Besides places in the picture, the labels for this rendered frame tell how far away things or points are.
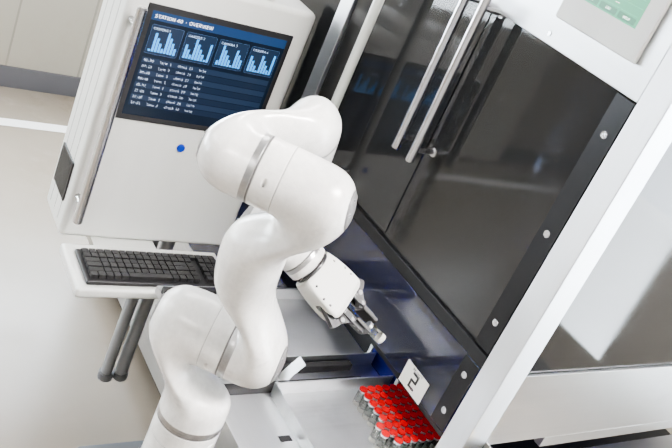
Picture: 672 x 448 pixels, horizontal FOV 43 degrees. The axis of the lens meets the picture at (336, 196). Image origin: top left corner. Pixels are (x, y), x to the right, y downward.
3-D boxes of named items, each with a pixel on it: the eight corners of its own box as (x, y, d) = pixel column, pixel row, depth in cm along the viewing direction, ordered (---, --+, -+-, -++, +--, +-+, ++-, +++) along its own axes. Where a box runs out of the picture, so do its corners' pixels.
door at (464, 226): (386, 235, 204) (496, 9, 181) (492, 356, 174) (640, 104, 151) (384, 235, 204) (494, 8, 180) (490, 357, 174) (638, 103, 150)
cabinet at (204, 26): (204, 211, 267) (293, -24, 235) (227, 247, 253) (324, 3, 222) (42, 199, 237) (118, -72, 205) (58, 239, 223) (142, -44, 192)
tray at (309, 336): (324, 299, 234) (329, 289, 232) (371, 363, 215) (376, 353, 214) (214, 298, 213) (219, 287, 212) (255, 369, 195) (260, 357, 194)
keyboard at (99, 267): (212, 259, 243) (215, 253, 242) (229, 290, 233) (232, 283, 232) (73, 251, 220) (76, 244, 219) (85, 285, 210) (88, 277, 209)
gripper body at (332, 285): (309, 248, 168) (346, 286, 171) (283, 285, 162) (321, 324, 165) (331, 240, 162) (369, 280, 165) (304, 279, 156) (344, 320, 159)
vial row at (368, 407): (357, 399, 200) (365, 385, 198) (396, 457, 187) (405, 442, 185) (350, 400, 199) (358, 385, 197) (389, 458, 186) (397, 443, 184)
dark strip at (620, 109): (433, 415, 186) (619, 92, 154) (445, 431, 182) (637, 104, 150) (429, 416, 185) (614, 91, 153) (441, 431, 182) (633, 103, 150)
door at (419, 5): (301, 138, 237) (385, -64, 214) (385, 234, 205) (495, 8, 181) (299, 138, 237) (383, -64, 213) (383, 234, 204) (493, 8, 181)
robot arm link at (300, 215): (204, 320, 151) (287, 358, 151) (174, 371, 142) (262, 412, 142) (271, 112, 117) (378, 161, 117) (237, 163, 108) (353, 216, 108)
